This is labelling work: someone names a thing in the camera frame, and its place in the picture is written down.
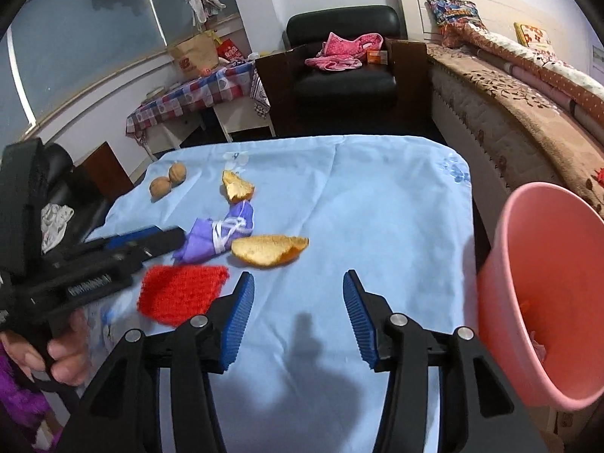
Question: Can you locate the white crumpled cloth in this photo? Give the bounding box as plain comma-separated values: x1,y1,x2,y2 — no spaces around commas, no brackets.
40,203,75,253

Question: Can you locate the brown paper bag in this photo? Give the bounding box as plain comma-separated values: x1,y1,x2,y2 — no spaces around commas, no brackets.
167,31,220,81

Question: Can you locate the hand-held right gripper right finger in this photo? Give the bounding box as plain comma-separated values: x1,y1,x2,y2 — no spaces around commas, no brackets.
342,270,548,453

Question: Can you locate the light blue tablecloth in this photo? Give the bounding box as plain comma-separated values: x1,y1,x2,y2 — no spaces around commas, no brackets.
80,134,475,453

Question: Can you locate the pink plastic bucket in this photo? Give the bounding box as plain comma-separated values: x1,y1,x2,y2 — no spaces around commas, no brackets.
476,182,604,411

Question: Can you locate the colourful printed pillow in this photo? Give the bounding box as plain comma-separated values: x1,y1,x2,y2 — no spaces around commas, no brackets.
426,0,487,48

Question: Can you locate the black armchair with pink cloth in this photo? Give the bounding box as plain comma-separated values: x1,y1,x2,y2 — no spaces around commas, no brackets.
255,5,430,137

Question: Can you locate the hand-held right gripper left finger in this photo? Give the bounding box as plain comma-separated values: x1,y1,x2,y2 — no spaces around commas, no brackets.
54,271,256,453

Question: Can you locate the red bag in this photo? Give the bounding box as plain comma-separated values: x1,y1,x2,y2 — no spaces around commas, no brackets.
216,38,246,63

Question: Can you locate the black armchair with white cloth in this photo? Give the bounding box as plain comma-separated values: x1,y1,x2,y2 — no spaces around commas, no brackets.
40,142,135,256

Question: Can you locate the checkered tablecloth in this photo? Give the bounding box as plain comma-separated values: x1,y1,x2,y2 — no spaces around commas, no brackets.
125,61,272,145

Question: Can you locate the person's left hand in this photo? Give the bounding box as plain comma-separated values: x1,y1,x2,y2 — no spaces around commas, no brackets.
0,314,89,386

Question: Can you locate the folded floral quilt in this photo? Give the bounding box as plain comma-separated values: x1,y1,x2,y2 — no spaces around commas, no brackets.
453,21,604,133

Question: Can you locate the large orange peel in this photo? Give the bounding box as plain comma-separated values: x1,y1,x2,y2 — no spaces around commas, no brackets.
231,234,310,269

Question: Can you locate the purple cloth pouch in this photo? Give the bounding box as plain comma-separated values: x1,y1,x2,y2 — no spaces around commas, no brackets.
172,199,256,265

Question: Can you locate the yellow floral pillow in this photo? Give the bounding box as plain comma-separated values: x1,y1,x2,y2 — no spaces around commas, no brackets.
513,22,555,55

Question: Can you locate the large window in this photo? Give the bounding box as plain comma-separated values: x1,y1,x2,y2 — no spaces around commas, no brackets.
0,0,246,152

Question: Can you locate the white printed hanging cloth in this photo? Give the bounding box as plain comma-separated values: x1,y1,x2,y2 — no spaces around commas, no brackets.
185,0,227,26

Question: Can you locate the brown patterned bed blanket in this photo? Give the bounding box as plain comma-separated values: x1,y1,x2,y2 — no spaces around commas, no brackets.
427,42,604,220

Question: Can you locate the white side table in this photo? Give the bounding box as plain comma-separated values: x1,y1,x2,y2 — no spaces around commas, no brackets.
142,97,277,156

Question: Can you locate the pink dotted cloth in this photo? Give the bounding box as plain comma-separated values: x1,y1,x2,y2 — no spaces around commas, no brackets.
304,32,385,72

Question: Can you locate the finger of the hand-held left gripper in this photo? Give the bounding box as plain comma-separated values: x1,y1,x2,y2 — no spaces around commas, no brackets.
103,225,186,250
89,244,159,277

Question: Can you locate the small orange peel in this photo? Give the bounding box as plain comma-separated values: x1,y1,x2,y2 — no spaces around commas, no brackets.
222,170,256,203

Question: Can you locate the red foam fruit net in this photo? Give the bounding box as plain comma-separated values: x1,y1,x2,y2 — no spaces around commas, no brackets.
137,264,230,327

